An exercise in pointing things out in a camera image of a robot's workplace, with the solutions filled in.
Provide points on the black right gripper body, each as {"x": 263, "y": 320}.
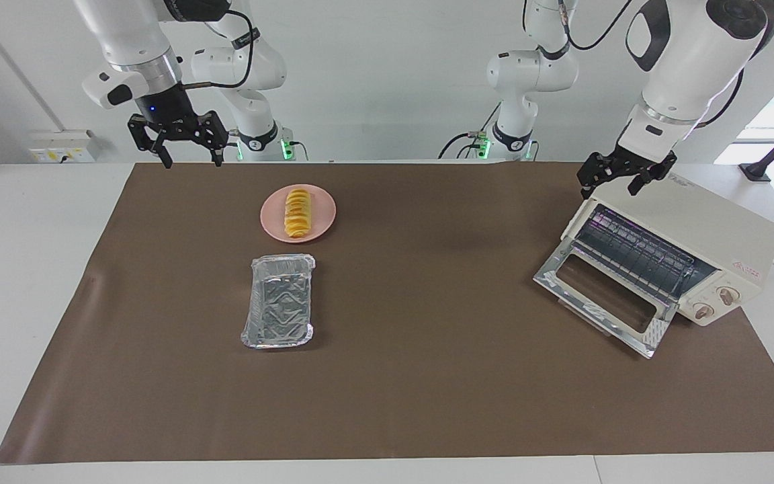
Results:
{"x": 165, "y": 111}

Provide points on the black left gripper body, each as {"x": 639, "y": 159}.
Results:
{"x": 639, "y": 156}

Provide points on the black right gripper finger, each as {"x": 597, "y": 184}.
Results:
{"x": 219, "y": 138}
{"x": 164, "y": 153}

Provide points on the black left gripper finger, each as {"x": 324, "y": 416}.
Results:
{"x": 649, "y": 177}
{"x": 594, "y": 169}

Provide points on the golden bread loaf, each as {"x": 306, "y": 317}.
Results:
{"x": 297, "y": 215}

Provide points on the aluminium foil tray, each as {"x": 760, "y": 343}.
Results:
{"x": 278, "y": 302}

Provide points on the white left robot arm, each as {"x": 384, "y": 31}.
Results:
{"x": 689, "y": 60}

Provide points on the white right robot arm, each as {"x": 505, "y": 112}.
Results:
{"x": 128, "y": 33}

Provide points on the cream toaster oven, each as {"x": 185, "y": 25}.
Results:
{"x": 709, "y": 225}

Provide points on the glass oven door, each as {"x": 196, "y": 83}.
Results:
{"x": 551, "y": 279}

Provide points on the cream oven knob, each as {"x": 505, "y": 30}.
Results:
{"x": 704, "y": 311}
{"x": 727, "y": 296}

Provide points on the pink round plate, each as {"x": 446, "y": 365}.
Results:
{"x": 323, "y": 215}

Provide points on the brown table mat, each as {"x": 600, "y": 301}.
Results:
{"x": 427, "y": 376}

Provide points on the white wall socket box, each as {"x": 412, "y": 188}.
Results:
{"x": 58, "y": 144}

